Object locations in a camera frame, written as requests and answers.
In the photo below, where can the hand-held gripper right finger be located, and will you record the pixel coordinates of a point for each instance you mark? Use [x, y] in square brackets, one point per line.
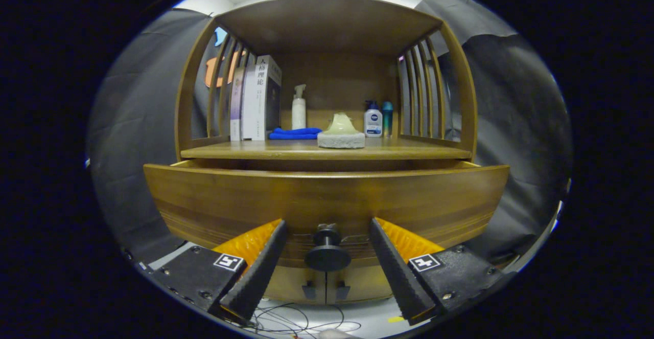
[398, 272]

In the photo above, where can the blue folded cloth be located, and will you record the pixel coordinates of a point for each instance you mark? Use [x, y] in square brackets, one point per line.
[294, 133]

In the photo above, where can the white pump bottle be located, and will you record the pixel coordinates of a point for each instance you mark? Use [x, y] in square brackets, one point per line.
[299, 114]

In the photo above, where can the thin purple book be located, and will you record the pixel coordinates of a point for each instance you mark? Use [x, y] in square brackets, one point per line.
[235, 106]

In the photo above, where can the thin white book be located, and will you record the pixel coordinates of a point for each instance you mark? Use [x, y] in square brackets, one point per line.
[249, 104]

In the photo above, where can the wooden drawer with black knob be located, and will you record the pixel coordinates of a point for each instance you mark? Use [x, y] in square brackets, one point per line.
[327, 196]

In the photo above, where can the wooden cabinet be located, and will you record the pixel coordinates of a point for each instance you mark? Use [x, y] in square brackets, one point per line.
[327, 22]

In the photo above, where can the teal bottle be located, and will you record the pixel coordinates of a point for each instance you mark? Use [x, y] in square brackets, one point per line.
[387, 119]

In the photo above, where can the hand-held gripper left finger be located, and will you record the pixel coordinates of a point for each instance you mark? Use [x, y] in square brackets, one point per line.
[255, 277]

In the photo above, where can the wooden cabinet door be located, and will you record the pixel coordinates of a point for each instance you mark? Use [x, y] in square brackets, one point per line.
[363, 283]
[291, 285]

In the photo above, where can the white lotion bottle blue cap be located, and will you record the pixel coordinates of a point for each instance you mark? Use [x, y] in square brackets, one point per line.
[373, 121]

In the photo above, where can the large white book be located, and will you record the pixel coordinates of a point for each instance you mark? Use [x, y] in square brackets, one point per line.
[266, 98]

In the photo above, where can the wooden countertop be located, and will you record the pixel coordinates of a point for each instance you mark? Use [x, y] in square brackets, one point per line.
[286, 150]

